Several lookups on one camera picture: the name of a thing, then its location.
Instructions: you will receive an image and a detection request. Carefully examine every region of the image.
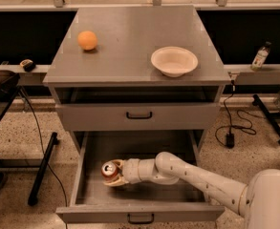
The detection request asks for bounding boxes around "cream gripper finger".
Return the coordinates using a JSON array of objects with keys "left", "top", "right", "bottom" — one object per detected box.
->
[
  {"left": 111, "top": 159, "right": 124, "bottom": 172},
  {"left": 103, "top": 174, "right": 129, "bottom": 187}
]

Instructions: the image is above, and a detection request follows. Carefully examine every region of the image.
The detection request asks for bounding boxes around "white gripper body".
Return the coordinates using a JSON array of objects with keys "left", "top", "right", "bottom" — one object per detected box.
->
[{"left": 122, "top": 158, "right": 140, "bottom": 184}]

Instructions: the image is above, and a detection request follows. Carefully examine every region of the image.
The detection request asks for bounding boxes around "orange-red soda can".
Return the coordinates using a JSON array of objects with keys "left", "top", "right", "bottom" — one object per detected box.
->
[{"left": 101, "top": 161, "right": 118, "bottom": 180}]

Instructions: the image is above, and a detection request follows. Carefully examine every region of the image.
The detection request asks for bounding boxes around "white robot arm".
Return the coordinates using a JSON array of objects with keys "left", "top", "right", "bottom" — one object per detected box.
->
[{"left": 101, "top": 152, "right": 280, "bottom": 229}]

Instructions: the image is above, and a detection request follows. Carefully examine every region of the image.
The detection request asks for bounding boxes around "open grey lower drawer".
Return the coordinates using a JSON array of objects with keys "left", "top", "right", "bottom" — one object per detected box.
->
[{"left": 56, "top": 131, "right": 225, "bottom": 224}]

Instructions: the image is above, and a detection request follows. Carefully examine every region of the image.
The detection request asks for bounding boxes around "closed grey upper drawer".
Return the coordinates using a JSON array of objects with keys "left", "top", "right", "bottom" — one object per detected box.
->
[{"left": 56, "top": 103, "right": 220, "bottom": 131}]

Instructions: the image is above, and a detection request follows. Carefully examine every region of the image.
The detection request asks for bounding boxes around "grey metal drawer cabinet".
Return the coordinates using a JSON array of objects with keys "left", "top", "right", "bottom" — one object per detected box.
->
[{"left": 44, "top": 6, "right": 230, "bottom": 149}]

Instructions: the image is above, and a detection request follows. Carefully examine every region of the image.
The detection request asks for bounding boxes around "white paper bowl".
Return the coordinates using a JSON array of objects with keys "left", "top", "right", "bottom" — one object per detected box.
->
[{"left": 151, "top": 47, "right": 199, "bottom": 77}]

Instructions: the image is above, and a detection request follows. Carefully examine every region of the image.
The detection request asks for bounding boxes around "orange fruit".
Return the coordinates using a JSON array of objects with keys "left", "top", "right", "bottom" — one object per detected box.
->
[{"left": 77, "top": 31, "right": 97, "bottom": 51}]

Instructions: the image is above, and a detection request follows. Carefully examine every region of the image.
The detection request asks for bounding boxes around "yellow black tape measure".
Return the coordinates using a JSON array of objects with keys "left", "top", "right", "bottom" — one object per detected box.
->
[{"left": 20, "top": 59, "right": 36, "bottom": 72}]

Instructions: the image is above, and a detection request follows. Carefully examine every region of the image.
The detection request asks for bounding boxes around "black bag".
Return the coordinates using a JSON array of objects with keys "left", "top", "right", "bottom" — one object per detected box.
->
[{"left": 0, "top": 70, "right": 20, "bottom": 101}]

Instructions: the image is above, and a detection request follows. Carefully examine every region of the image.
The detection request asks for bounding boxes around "black table leg right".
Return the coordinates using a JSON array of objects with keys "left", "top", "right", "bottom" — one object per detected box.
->
[{"left": 252, "top": 94, "right": 280, "bottom": 144}]

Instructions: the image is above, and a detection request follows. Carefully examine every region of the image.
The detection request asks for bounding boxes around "clear plastic bottle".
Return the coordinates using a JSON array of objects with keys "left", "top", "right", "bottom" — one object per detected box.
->
[{"left": 250, "top": 41, "right": 271, "bottom": 71}]

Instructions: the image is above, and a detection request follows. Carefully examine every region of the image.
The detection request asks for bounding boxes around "black power adapter cable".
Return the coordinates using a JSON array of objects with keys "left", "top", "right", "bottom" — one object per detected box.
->
[{"left": 215, "top": 79, "right": 258, "bottom": 149}]

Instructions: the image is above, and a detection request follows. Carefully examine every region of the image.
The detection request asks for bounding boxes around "black floor cable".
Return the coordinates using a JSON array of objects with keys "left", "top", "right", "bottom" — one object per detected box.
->
[{"left": 19, "top": 88, "right": 69, "bottom": 207}]

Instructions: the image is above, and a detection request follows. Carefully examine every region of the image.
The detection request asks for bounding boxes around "black side table frame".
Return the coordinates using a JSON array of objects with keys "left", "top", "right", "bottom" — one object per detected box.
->
[{"left": 0, "top": 87, "right": 59, "bottom": 206}]

